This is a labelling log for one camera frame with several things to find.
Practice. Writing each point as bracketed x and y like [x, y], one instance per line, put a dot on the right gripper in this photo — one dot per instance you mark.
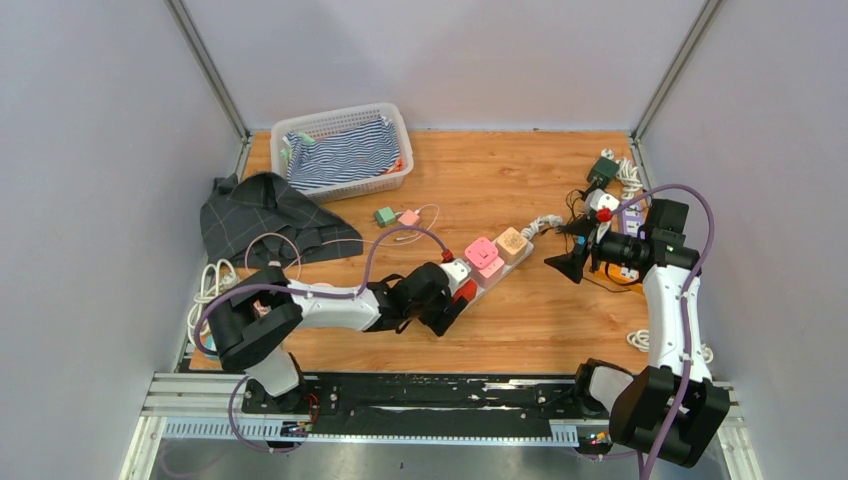
[567, 263]

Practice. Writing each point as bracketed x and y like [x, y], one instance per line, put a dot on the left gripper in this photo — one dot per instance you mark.
[438, 322]

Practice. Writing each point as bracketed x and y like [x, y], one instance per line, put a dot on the white long power strip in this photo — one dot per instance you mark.
[508, 268]

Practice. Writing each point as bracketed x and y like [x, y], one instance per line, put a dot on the blue plug adapter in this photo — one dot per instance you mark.
[582, 249]

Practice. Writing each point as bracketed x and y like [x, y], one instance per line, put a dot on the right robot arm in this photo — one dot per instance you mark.
[672, 409]

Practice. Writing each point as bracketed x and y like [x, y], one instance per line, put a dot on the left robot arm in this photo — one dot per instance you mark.
[250, 322]

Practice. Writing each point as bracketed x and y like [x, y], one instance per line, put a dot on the red plug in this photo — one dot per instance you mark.
[466, 292]

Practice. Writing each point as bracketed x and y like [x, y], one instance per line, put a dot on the beige plug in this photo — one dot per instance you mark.
[511, 245]

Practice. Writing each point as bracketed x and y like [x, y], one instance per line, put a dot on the pink plug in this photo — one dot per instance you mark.
[486, 266]

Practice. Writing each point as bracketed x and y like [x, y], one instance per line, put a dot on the orange power strip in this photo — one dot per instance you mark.
[618, 279]

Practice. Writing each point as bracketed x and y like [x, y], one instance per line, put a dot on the black adapter at right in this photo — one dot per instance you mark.
[575, 204]

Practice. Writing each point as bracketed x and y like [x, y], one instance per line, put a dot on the purple power strip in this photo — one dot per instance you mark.
[631, 220]

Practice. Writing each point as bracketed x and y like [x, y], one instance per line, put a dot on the dark green adapter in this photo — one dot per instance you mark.
[603, 172]

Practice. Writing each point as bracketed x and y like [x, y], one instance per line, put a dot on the green small charger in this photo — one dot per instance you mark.
[385, 216]

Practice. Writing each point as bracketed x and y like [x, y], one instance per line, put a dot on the striped cloth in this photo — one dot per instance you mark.
[367, 151]

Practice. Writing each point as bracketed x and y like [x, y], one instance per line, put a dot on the white plastic basket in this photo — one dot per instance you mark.
[324, 124]

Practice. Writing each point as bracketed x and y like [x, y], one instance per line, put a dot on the dark grey plaid cloth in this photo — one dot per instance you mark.
[263, 218]

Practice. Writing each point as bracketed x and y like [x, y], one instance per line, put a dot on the teal power strip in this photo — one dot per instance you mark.
[209, 344]

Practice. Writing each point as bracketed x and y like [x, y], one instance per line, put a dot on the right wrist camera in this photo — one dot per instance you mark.
[599, 207]

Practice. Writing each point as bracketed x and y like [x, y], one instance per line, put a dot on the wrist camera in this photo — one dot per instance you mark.
[599, 207]
[458, 274]

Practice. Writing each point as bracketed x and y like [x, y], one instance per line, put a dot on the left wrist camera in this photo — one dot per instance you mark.
[458, 274]

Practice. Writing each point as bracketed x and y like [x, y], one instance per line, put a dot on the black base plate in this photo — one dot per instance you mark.
[418, 406]

